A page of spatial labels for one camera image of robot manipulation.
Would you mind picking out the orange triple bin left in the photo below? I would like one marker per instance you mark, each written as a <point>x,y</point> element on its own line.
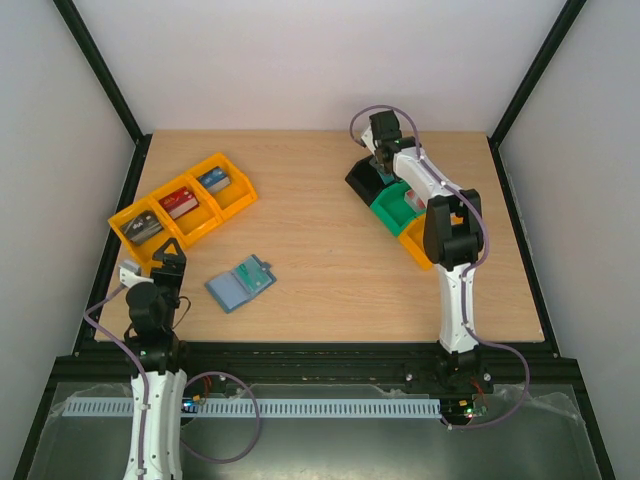
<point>212,212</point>

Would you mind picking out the blue cards stack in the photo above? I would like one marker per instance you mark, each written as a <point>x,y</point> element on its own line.
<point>214,180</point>

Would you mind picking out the red white april cards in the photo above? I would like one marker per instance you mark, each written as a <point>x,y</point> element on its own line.
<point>414,201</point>

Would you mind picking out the black storage bin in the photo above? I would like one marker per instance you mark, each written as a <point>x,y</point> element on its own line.
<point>366,181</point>

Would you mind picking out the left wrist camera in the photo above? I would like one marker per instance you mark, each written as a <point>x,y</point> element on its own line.
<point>129,274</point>

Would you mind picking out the black frame post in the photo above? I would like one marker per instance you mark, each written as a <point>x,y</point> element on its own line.
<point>545,54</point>
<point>88,47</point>

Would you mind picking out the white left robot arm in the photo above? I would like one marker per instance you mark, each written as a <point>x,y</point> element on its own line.
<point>158,357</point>

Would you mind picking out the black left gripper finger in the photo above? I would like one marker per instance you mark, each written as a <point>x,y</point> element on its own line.
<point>163,255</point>
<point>177,257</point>

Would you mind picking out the black frame post left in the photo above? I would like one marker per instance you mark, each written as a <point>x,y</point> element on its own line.
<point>88,47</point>

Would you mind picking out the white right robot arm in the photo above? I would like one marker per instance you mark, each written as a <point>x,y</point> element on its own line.
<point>453,239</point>

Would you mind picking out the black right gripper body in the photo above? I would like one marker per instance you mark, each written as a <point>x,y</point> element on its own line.
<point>379,163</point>

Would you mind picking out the black VIP cards stack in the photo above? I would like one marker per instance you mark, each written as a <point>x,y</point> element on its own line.
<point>142,227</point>

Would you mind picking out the red cards stack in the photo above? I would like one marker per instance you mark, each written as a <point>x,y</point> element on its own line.
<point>179,203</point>

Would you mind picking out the black frame post right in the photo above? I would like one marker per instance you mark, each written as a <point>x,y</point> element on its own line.
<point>545,54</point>

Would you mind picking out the green storage bin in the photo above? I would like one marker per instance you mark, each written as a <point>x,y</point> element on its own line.
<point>393,210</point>

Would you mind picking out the blue card holder wallet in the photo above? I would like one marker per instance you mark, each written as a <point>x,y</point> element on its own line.
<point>240,285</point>

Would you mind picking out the white slotted cable duct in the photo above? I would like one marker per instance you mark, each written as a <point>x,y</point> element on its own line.
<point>401,408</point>

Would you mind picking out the orange storage bin right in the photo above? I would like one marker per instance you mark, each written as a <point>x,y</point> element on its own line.
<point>411,238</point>

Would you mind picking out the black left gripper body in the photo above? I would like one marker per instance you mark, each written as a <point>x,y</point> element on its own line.
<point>173,283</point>

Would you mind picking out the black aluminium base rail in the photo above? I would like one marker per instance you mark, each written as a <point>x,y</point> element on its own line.
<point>420,367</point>

